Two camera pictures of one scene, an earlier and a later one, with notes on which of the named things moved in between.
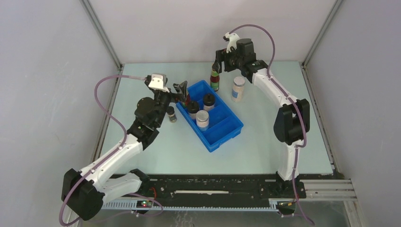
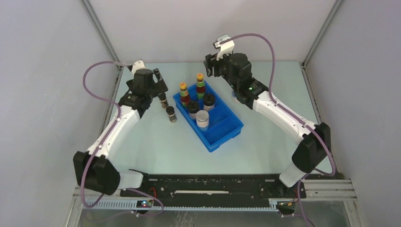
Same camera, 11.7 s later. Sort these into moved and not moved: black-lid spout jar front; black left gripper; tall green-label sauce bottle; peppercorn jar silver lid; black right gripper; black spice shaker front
Moved: black right gripper; black left gripper; tall green-label sauce bottle
Not moved: black-lid spout jar front; black spice shaker front; peppercorn jar silver lid
